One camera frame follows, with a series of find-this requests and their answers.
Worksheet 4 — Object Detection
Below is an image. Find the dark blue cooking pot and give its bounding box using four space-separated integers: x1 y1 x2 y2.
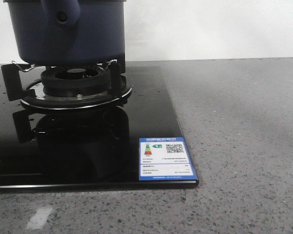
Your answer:
6 0 125 66

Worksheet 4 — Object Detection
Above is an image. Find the black pot support grate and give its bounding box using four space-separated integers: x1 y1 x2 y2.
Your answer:
1 60 132 111

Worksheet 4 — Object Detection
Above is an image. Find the blue energy label sticker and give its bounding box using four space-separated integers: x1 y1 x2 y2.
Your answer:
139 137 198 181

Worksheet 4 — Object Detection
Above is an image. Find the black gas burner head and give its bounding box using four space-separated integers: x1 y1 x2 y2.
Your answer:
41 65 110 98

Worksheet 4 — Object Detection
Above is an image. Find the black glass gas cooktop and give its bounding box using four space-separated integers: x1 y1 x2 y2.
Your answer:
0 67 199 193

